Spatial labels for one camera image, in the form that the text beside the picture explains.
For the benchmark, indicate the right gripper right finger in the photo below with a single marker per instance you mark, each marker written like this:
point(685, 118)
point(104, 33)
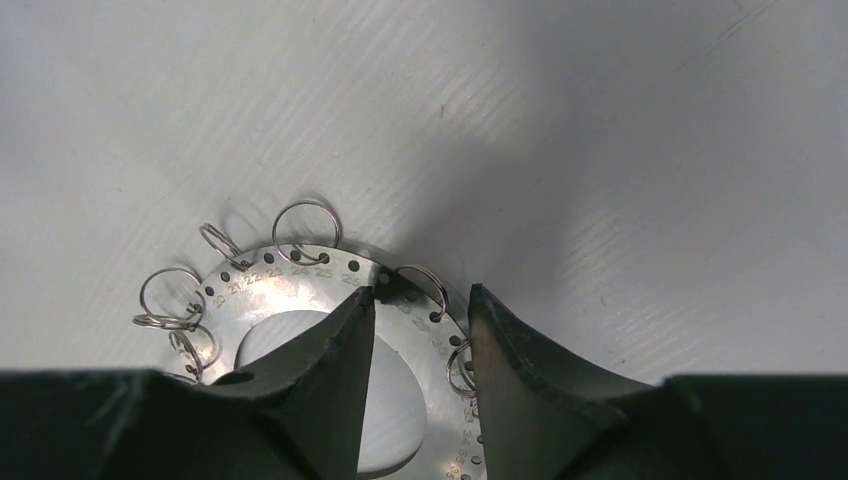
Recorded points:
point(541, 406)

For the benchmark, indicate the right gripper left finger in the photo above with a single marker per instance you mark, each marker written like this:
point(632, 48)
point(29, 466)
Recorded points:
point(302, 405)

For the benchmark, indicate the round metal keyring disc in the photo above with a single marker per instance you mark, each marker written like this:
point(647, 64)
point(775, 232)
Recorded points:
point(420, 418)

